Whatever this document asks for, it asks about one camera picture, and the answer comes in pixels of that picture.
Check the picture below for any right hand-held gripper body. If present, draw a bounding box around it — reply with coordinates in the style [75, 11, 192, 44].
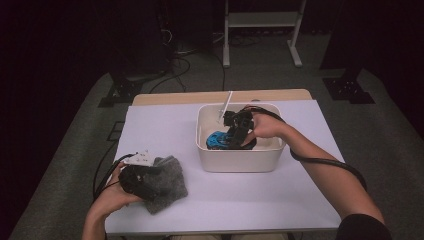
[218, 90, 256, 150]

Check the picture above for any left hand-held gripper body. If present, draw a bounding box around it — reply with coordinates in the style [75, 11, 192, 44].
[118, 149, 158, 203]

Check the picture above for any grey fluffy cloth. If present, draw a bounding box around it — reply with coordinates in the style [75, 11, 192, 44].
[143, 154, 189, 215]

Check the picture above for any black and blue toy car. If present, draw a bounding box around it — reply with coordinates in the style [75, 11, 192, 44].
[205, 130, 258, 151]

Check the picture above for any white plastic storage box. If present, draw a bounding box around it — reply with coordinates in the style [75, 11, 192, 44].
[195, 102, 287, 174]

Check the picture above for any person's right hand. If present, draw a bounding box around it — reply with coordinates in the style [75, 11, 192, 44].
[241, 105, 288, 148]

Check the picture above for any person's left hand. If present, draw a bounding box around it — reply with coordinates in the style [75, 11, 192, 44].
[87, 163, 143, 218]

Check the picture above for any wooden table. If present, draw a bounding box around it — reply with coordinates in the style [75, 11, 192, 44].
[132, 88, 313, 107]

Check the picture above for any white sheet table cover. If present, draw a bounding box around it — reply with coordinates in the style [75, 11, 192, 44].
[104, 99, 344, 235]

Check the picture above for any black metal stand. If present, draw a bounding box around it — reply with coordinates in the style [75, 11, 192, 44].
[321, 59, 376, 105]
[98, 49, 168, 108]

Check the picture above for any person's black top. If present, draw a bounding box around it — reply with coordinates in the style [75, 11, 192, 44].
[336, 213, 394, 240]

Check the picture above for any black floor cable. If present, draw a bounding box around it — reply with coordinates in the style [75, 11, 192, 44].
[93, 139, 118, 188]
[149, 56, 192, 94]

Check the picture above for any white metal frame stand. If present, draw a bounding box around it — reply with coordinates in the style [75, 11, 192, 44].
[222, 0, 308, 69]

